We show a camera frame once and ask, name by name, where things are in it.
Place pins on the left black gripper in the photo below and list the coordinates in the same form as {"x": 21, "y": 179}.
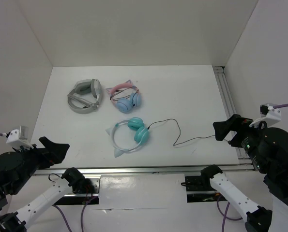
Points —
{"x": 53, "y": 152}

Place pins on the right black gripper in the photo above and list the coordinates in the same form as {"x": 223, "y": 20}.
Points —
{"x": 241, "y": 123}

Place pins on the teal cat-ear headphones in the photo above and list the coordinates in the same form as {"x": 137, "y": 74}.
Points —
{"x": 128, "y": 136}

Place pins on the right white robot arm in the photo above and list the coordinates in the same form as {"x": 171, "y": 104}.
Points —
{"x": 267, "y": 148}

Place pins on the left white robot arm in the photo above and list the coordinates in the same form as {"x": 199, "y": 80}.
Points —
{"x": 18, "y": 166}

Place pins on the grey white headphones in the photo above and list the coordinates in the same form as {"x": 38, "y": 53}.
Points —
{"x": 85, "y": 97}

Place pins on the pink blue cat-ear headphones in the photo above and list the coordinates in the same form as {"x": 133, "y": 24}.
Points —
{"x": 127, "y": 103}

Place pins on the aluminium side rail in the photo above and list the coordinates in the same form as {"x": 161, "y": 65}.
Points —
{"x": 228, "y": 106}

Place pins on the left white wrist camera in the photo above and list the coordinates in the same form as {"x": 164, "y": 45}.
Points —
{"x": 18, "y": 139}

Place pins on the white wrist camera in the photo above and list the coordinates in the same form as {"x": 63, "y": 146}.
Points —
{"x": 270, "y": 113}
{"x": 18, "y": 139}

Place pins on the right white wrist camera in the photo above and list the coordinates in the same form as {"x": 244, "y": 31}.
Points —
{"x": 270, "y": 113}

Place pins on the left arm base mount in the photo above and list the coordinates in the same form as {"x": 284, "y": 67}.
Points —
{"x": 86, "y": 193}

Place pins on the aluminium front rail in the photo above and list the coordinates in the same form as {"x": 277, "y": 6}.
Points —
{"x": 245, "y": 166}

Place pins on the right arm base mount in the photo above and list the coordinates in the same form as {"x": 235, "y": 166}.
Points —
{"x": 197, "y": 191}

